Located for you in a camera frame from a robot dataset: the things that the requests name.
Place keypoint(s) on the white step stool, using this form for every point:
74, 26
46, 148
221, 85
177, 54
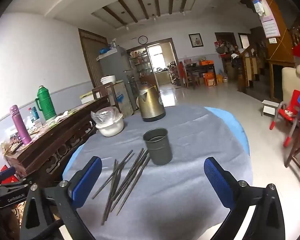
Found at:
270, 107

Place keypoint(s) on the red plastic chair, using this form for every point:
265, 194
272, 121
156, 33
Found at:
288, 110

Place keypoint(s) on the grey refrigerator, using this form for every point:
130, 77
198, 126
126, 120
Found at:
113, 62

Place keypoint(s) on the wooden staircase railing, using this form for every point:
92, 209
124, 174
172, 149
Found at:
248, 67

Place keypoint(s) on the dark wooden side table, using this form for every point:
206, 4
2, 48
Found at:
198, 72

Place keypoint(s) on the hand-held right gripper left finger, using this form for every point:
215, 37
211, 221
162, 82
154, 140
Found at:
86, 180

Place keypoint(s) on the framed wall picture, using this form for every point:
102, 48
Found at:
196, 40

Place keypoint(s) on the dark wooden chair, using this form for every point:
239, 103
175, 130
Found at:
103, 92

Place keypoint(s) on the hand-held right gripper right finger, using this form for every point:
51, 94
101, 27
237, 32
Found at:
216, 180

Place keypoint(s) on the carved dark wooden sideboard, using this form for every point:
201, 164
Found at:
52, 140

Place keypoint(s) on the grey tablecloth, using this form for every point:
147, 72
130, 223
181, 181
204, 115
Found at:
180, 192

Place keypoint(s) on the bunch of dark chopsticks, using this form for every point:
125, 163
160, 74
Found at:
130, 177

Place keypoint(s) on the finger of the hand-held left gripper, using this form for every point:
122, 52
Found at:
15, 183
6, 172

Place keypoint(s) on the orange cardboard box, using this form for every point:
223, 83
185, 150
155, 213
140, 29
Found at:
210, 79

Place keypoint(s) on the purple thermos bottle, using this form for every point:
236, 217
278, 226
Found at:
20, 125

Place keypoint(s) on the white rice cooker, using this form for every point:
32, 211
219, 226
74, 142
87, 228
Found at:
108, 79

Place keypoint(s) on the gold electric kettle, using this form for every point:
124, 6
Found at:
151, 102

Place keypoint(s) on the clear water bottle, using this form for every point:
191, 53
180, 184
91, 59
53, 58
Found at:
33, 116

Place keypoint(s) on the clear plastic bag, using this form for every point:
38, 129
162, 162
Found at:
106, 116

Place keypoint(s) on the brown wooden door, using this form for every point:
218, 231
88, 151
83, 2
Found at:
91, 55

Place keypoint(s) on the white chest freezer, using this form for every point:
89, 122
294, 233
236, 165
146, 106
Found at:
123, 97

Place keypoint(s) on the round wall clock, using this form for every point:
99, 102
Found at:
142, 39

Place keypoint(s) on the cream upholstered chair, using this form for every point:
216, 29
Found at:
293, 80

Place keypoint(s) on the grey perforated utensil holder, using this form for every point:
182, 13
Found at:
160, 147

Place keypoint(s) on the pink wall calendar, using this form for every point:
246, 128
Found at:
271, 22

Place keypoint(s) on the glass display cabinet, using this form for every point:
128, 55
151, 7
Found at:
140, 65

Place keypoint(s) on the green thermos flask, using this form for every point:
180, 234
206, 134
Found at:
47, 103

